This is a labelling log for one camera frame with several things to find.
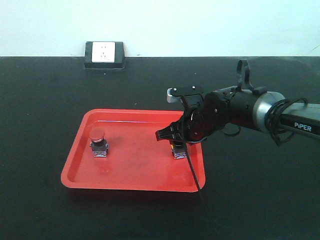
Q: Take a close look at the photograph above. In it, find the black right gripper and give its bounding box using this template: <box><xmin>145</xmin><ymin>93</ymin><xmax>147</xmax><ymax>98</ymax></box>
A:
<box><xmin>155</xmin><ymin>91</ymin><xmax>230</xmax><ymax>143</ymax></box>

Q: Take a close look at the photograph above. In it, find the red plastic tray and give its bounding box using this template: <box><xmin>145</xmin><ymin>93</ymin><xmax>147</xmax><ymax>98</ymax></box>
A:
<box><xmin>60</xmin><ymin>109</ymin><xmax>206</xmax><ymax>193</ymax></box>

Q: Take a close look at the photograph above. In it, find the red mushroom push button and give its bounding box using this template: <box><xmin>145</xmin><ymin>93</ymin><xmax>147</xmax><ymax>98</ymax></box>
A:
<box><xmin>89</xmin><ymin>128</ymin><xmax>109</xmax><ymax>158</ymax></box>

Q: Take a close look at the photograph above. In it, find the white wall socket black box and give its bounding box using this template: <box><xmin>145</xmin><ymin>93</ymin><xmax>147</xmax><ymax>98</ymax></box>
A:
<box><xmin>84</xmin><ymin>41</ymin><xmax>126</xmax><ymax>69</ymax></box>

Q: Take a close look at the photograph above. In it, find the yellow mushroom push button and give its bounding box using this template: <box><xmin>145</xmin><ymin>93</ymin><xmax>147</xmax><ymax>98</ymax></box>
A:
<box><xmin>169</xmin><ymin>141</ymin><xmax>187</xmax><ymax>160</ymax></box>

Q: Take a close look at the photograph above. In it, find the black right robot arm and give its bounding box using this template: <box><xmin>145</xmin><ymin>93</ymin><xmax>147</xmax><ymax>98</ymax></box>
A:
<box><xmin>155</xmin><ymin>86</ymin><xmax>320</xmax><ymax>145</ymax></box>

